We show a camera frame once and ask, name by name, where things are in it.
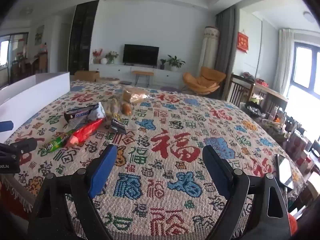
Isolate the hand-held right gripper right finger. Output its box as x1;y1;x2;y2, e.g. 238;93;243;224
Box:
202;144;292;240

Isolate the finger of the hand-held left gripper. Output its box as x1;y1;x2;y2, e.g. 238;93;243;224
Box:
10;137;38;155
0;120;14;132

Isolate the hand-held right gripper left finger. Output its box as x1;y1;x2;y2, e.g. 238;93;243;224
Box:
27;144;118;240

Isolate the green snack packet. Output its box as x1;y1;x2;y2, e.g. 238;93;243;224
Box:
37;130;75;156

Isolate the white storage box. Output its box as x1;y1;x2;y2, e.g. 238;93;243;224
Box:
0;72;70;144

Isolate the red snack packet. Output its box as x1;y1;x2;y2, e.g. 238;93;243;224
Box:
69;118;104;147

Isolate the small triangular snack packet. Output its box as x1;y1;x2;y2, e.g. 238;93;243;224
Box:
110;118;127;134

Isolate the brown white chocolate bar packet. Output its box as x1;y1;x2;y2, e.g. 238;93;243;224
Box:
64;102;106;125

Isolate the brown bun packet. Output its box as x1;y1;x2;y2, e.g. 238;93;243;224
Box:
121;102;133;116

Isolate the clear bread bag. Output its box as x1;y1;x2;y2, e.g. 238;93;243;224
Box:
122;85;151;104

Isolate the printed blanket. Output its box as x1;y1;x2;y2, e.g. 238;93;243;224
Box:
0;80;306;240

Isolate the smartphone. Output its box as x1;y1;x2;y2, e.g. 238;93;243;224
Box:
275;154;294;190

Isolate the dark wooden chair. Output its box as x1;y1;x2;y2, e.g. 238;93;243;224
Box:
226;74;256;106

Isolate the round beige cushion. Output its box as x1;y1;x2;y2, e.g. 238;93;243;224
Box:
96;77;121;84

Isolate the orange lounge chair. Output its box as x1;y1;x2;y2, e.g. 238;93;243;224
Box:
182;66;227;96

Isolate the brown cardboard box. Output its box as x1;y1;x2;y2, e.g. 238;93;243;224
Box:
74;70;100;82

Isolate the cluttered wooden desk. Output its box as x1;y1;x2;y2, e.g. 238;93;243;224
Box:
252;79;288;112

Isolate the white television cabinet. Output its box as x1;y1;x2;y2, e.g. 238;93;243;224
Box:
89;64;185;87

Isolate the wooden bench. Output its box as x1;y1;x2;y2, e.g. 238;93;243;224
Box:
132;71;154;87

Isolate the green flower plant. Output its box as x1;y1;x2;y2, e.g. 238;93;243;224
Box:
105;51;119;64

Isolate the red flower vase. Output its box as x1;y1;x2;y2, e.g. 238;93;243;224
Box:
92;49;103;64

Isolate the large potted plant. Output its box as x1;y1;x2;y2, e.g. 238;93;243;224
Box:
167;55;186;72

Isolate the tall black cabinet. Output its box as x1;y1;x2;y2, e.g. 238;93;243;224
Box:
68;0;99;74

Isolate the grey curtain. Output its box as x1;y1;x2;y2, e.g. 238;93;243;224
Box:
215;6;237;98

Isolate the black television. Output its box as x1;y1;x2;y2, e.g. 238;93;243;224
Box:
123;44;160;68

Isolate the standing air conditioner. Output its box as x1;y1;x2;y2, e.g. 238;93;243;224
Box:
202;26;221;72

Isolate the white curtain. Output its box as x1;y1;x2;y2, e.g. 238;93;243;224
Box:
273;29;296;98

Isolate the window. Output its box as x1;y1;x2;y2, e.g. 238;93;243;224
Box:
292;41;320;94

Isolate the round ceiling light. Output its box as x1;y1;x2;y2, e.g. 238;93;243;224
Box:
303;11;316;23

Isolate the wall picture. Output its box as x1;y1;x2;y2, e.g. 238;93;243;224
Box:
35;25;45;48

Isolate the red wall hanging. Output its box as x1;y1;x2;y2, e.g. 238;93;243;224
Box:
237;32;249;54

